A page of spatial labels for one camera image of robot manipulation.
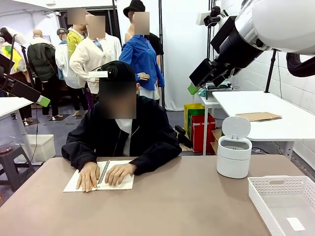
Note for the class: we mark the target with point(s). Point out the person in black jacket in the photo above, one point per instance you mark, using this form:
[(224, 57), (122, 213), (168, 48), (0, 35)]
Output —
[(147, 127)]

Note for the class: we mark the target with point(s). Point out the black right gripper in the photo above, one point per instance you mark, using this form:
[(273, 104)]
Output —
[(237, 49)]

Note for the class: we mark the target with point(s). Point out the red bag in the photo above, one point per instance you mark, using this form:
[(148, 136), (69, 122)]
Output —
[(203, 134)]

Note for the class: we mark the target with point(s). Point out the grey tray with green items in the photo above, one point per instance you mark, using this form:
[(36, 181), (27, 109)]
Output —
[(219, 92)]

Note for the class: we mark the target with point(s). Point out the white lidded trash can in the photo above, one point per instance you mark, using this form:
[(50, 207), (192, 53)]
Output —
[(233, 159)]

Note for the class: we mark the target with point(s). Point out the person's left forearm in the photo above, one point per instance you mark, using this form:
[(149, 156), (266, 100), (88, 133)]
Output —
[(157, 157)]

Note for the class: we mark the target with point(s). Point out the white label sticker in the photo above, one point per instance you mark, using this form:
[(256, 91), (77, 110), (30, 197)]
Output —
[(295, 224)]

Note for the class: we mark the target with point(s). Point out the green cloth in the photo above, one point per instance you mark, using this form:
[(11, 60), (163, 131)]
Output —
[(202, 93)]

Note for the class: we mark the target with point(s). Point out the yellow green bag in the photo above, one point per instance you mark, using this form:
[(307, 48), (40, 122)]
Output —
[(190, 115)]

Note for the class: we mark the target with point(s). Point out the grey plastic stool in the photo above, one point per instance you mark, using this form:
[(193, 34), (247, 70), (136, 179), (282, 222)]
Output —
[(12, 159)]

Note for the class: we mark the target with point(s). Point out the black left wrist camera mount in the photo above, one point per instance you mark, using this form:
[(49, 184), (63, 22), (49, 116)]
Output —
[(6, 62)]

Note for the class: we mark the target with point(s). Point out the black bucket hat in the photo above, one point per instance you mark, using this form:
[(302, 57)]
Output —
[(134, 7)]

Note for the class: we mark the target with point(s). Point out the white perforated plastic basket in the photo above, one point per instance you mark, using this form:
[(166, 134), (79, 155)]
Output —
[(278, 199)]

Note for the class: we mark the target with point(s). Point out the white head-mounted camera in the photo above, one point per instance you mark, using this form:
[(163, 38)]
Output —
[(98, 74)]

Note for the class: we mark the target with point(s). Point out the mannequin in cream cardigan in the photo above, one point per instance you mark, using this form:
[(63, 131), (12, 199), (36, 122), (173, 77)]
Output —
[(86, 56)]

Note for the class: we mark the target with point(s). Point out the person's left hand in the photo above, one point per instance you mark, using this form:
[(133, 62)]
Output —
[(119, 174)]

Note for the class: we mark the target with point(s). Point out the person's right hand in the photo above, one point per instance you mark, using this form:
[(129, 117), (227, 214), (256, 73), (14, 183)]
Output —
[(88, 175)]

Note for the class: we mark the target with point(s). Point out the white storage bin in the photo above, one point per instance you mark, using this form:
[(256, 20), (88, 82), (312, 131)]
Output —
[(43, 147)]

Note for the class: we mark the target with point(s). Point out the black backdrop pole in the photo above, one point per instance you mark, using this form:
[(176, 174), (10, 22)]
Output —
[(211, 41), (161, 37)]

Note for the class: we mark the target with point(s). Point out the black tripod stand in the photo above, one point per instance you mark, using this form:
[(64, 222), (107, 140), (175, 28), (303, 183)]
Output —
[(270, 71)]

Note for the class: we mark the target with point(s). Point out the black microphone stand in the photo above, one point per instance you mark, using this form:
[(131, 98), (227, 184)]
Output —
[(24, 56)]

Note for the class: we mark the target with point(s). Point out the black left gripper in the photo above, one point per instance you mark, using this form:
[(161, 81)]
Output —
[(6, 82)]

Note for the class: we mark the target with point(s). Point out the black cap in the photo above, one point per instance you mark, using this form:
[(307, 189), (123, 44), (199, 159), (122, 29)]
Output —
[(123, 71)]

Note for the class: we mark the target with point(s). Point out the white spiral notebook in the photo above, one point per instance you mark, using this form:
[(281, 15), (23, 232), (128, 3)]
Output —
[(72, 183)]

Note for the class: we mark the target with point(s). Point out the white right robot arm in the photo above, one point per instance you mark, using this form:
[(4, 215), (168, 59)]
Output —
[(275, 22)]

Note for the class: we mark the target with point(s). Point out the mannequin in green puffer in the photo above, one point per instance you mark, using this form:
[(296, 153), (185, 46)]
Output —
[(40, 61)]

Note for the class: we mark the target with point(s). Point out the white desk with leg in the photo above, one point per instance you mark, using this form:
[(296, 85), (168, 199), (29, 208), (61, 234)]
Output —
[(11, 105)]

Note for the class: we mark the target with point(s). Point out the brown cardboard sheet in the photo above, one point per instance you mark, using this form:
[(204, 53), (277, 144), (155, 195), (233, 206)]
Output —
[(258, 116)]

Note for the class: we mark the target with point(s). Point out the large white table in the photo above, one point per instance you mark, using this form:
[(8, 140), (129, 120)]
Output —
[(265, 103)]

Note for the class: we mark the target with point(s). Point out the mannequin in white yellow clothes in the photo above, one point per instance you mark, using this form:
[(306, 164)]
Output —
[(21, 37)]

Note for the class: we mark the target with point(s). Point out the person's right forearm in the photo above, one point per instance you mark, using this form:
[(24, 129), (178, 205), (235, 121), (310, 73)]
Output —
[(76, 152)]

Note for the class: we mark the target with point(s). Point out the glass bowl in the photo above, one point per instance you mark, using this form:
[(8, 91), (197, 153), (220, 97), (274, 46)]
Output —
[(6, 145)]

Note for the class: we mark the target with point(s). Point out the mannequin in yellow jacket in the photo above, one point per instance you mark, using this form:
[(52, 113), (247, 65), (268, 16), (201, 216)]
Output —
[(72, 39)]

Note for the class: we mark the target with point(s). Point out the small white side table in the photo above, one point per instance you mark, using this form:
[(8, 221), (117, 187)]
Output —
[(209, 103)]

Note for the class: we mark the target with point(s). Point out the mannequin in blue shirt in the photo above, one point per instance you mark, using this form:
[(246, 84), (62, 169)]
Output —
[(140, 54)]

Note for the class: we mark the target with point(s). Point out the mannequin in black t-shirt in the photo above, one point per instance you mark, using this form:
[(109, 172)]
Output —
[(157, 44)]

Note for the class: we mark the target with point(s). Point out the black object on floor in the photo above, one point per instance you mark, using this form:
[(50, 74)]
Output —
[(183, 136)]

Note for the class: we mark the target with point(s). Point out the mannequin in white shirt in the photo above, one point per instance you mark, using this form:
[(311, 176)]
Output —
[(62, 59)]

